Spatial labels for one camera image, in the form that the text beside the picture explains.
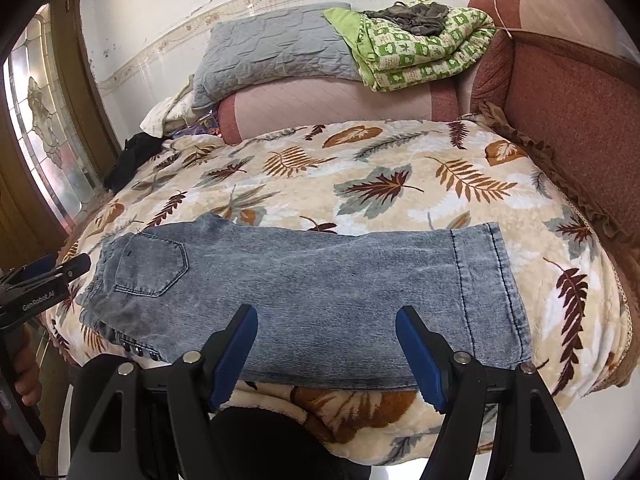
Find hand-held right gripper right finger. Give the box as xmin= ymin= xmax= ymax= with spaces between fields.
xmin=395 ymin=305 xmax=586 ymax=480

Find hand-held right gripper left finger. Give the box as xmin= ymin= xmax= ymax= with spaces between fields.
xmin=70 ymin=303 xmax=259 ymax=480

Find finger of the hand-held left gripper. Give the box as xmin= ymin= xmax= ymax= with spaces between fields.
xmin=10 ymin=255 xmax=56 ymax=281
xmin=47 ymin=253 xmax=92 ymax=283

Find blue denim pants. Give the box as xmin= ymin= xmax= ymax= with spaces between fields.
xmin=80 ymin=212 xmax=533 ymax=392

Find person's left hand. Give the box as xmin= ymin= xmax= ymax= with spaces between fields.
xmin=12 ymin=337 xmax=43 ymax=408

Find black garment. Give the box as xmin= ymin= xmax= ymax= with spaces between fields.
xmin=104 ymin=132 xmax=163 ymax=193

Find white floral cloth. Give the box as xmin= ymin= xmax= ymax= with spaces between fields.
xmin=140 ymin=74 xmax=221 ymax=138

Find wooden stained glass door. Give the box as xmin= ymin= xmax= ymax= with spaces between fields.
xmin=0 ymin=0 xmax=121 ymax=281

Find purple packets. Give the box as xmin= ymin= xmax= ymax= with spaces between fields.
xmin=172 ymin=112 xmax=223 ymax=138

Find leaf print blanket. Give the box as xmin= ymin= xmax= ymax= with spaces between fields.
xmin=42 ymin=119 xmax=631 ymax=471

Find grey quilted pillow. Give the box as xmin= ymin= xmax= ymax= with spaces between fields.
xmin=191 ymin=2 xmax=363 ymax=111

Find red and pink sofa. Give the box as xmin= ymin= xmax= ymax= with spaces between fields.
xmin=217 ymin=0 xmax=640 ymax=321

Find green patterned quilt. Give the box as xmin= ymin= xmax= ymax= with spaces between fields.
xmin=322 ymin=0 xmax=498 ymax=93

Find dark olive garment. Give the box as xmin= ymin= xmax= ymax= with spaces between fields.
xmin=362 ymin=1 xmax=458 ymax=37

